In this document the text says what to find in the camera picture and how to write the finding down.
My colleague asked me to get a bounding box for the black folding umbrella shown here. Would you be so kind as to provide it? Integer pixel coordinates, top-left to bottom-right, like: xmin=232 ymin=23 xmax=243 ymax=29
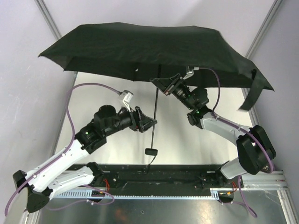
xmin=37 ymin=22 xmax=275 ymax=175

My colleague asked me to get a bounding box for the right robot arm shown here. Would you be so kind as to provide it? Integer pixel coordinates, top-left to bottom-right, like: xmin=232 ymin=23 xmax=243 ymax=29
xmin=151 ymin=74 xmax=276 ymax=186

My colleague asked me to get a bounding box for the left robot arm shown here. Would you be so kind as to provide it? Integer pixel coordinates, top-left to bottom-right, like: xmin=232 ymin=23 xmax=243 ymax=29
xmin=13 ymin=105 xmax=157 ymax=213

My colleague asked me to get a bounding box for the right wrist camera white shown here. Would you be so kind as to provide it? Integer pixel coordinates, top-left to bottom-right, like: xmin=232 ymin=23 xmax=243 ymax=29
xmin=183 ymin=66 xmax=199 ymax=80

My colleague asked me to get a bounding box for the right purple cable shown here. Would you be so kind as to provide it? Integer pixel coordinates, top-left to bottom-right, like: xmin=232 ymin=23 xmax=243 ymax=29
xmin=197 ymin=67 xmax=274 ymax=174

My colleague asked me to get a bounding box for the purple cable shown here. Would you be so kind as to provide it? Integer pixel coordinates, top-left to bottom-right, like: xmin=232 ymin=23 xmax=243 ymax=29
xmin=197 ymin=67 xmax=274 ymax=174
xmin=4 ymin=83 xmax=121 ymax=215

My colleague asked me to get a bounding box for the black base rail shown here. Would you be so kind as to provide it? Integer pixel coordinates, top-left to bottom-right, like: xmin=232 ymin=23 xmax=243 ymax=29
xmin=91 ymin=164 xmax=238 ymax=197

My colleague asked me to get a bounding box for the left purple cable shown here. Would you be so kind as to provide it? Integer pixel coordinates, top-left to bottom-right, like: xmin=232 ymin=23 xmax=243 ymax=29
xmin=4 ymin=83 xmax=121 ymax=215

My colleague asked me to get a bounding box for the grey slotted cable duct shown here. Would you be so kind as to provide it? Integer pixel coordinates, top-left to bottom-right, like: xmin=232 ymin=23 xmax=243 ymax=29
xmin=51 ymin=188 xmax=234 ymax=201

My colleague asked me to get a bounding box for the right aluminium frame post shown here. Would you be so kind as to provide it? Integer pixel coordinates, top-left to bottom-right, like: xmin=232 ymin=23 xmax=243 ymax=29
xmin=245 ymin=0 xmax=284 ymax=59

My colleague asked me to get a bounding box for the aluminium frame post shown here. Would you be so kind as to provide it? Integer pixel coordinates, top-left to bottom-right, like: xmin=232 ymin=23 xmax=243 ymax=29
xmin=35 ymin=0 xmax=79 ymax=77
xmin=245 ymin=0 xmax=284 ymax=59

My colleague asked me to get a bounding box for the left aluminium frame post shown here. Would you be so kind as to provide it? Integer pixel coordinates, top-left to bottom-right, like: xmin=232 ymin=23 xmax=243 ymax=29
xmin=35 ymin=0 xmax=79 ymax=77

